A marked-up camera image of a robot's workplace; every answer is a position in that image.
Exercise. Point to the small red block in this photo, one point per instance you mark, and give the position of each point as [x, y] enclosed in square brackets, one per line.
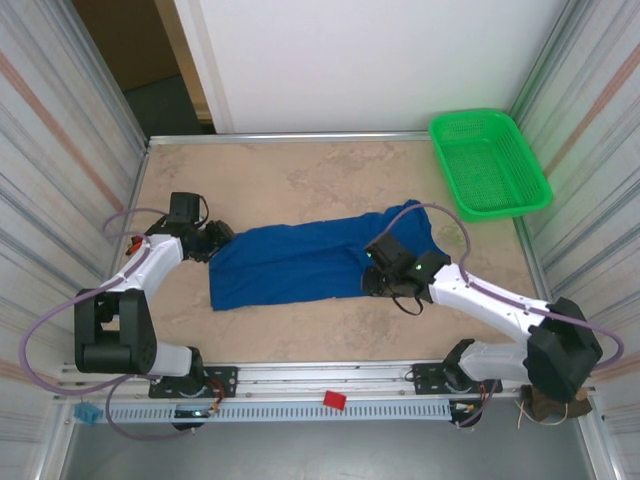
[335, 400]

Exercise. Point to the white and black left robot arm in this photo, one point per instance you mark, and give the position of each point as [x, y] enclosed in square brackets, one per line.
[155, 260]

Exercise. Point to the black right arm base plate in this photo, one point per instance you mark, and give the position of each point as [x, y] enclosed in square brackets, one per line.
[425, 382]

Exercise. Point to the wide aluminium mounting rail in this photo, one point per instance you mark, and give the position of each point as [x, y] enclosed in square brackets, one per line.
[300, 372]

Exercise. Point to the brown cardboard box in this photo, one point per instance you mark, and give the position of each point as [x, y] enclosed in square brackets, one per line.
[130, 45]

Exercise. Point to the thin aluminium table edge rail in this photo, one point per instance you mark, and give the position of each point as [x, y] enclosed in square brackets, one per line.
[300, 136]

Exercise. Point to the blue printed t-shirt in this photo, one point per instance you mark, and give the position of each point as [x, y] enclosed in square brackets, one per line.
[280, 270]

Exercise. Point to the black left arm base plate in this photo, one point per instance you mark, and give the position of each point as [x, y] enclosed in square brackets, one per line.
[225, 382]

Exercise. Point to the green plastic basket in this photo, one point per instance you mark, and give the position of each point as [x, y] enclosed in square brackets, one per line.
[490, 165]

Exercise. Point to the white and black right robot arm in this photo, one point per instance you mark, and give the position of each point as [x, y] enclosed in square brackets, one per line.
[470, 300]

